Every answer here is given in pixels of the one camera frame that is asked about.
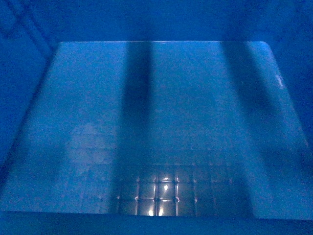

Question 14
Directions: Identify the large blue plastic crate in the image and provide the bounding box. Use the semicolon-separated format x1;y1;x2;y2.
0;0;313;235

